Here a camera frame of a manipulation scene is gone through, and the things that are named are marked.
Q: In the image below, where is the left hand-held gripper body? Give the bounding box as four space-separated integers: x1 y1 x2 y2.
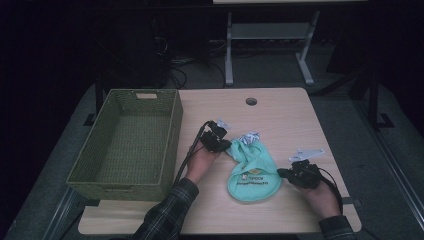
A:
199 117 233 154

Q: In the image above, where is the white metal table frame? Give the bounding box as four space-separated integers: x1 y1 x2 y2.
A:
212 0 369 88

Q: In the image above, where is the person's left hand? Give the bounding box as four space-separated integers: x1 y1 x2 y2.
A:
184 141 222 185

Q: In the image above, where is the green woven basket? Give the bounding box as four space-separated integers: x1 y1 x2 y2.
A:
65 87 185 203

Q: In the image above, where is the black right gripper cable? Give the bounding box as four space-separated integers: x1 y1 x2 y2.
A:
318 166 345 216

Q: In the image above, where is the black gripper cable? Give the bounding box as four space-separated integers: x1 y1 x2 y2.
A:
173 120 214 185
318 166 345 216

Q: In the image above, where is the grey metal floor rail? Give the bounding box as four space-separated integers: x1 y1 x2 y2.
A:
41 187 88 240
352 98 424 232

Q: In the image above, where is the black post with foot bracket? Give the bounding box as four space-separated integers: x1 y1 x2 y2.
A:
82 75 106 128

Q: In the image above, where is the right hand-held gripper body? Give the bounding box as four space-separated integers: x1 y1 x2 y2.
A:
285 148 326 190

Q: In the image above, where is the tangle of floor cables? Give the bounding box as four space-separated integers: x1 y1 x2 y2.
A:
156 33 228 90

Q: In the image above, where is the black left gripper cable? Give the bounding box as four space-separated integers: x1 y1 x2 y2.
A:
173 120 214 185

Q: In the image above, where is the dark metal stand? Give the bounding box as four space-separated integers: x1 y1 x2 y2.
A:
348 64 396 132

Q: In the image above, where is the person's right hand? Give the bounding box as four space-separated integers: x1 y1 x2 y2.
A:
297 179 342 220

